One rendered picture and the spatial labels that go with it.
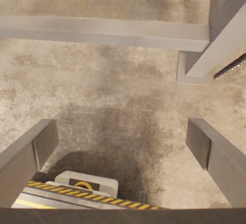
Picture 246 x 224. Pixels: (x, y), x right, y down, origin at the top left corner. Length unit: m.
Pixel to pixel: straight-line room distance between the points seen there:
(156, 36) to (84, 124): 0.55
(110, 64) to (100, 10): 0.32
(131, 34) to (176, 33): 0.14
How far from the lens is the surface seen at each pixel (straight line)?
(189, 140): 0.17
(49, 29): 0.67
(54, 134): 0.17
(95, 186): 0.78
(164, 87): 0.86
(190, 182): 0.90
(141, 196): 0.78
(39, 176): 0.90
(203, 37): 0.58
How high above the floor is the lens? 0.84
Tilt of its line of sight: 79 degrees down
